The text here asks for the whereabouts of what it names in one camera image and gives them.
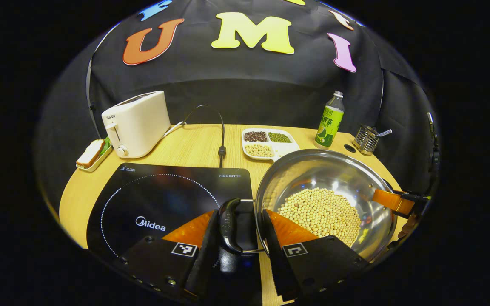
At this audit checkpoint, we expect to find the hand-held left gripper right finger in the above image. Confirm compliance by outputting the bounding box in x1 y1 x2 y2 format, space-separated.
262 209 371 302

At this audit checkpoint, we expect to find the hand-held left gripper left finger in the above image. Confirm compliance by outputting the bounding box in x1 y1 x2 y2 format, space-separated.
120 208 221 302

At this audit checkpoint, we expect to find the stainless steel pot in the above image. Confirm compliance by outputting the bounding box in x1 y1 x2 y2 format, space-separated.
218 149 399 262

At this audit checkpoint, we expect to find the black induction cooktop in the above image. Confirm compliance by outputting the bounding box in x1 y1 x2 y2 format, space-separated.
87 163 263 298

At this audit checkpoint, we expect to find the black metal stand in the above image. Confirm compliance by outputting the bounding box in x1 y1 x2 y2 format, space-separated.
424 111 442 187

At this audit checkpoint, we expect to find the large soybeans heap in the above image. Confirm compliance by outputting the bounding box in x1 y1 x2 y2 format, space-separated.
278 188 361 248

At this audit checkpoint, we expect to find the metal cutlery holder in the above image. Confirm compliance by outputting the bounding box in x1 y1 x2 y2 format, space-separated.
353 125 393 156

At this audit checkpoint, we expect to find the green label drink bottle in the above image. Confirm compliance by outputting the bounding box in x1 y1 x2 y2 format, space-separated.
314 91 345 149

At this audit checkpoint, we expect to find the small soybeans pile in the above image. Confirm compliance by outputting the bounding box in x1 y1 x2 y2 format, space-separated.
245 144 274 158

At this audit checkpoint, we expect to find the white divided tray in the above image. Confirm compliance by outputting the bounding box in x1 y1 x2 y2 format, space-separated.
242 128 301 162

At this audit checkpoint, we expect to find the small white plate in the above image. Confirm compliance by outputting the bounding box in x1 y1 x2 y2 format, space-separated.
76 137 113 172

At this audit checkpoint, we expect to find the white toaster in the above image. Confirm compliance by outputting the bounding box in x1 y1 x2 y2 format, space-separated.
102 91 171 159

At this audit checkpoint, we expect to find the sandwich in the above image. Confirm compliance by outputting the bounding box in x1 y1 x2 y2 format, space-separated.
77 139 110 167

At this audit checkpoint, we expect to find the black backdrop cloth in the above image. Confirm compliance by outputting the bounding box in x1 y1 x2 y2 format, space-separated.
37 0 441 204

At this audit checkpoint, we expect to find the black power cable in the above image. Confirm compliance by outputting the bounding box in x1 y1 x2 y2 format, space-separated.
184 105 227 167

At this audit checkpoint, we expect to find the white toaster cable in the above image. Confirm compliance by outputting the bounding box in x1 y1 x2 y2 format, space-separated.
163 121 186 139

